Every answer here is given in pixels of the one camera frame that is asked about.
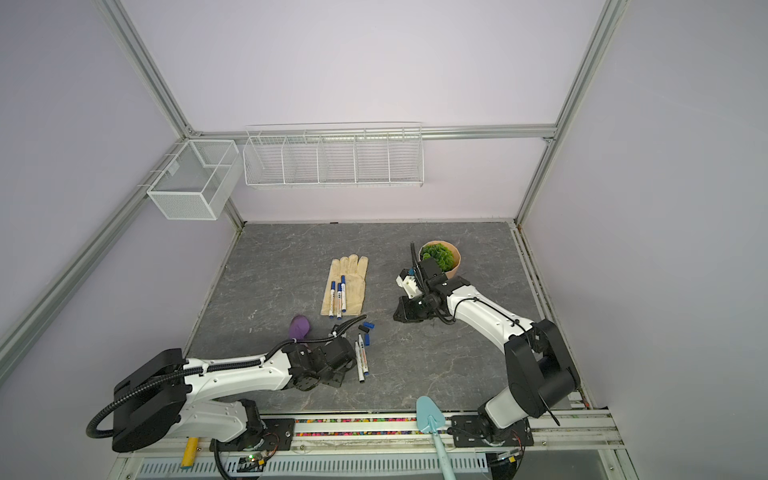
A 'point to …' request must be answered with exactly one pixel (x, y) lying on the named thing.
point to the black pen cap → (363, 328)
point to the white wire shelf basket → (335, 155)
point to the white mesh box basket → (196, 182)
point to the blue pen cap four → (368, 324)
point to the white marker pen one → (332, 299)
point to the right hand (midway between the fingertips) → (397, 319)
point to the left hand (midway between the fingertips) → (336, 372)
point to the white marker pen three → (343, 284)
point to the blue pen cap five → (367, 339)
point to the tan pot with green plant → (447, 254)
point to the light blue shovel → (430, 419)
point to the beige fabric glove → (346, 286)
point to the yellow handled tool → (190, 452)
